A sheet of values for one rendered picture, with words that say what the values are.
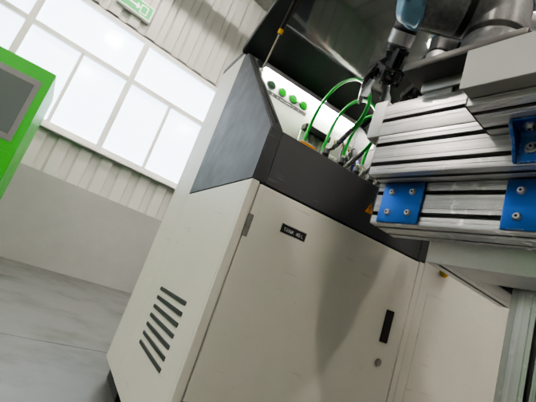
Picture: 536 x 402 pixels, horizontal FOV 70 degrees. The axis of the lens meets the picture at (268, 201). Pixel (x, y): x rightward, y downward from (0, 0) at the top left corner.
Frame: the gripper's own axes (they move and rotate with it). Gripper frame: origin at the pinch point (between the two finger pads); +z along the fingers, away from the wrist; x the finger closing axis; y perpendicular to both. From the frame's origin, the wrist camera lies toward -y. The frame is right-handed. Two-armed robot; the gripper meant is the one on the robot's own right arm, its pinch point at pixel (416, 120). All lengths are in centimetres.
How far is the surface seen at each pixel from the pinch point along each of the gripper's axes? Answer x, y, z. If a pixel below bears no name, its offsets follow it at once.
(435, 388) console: 41, -3, 80
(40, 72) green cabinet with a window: -146, -259, -37
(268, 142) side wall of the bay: -46, -3, 31
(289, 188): -36, -3, 41
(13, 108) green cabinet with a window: -150, -258, -1
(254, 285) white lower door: -36, -3, 68
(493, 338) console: 67, -3, 57
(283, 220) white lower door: -34, -3, 49
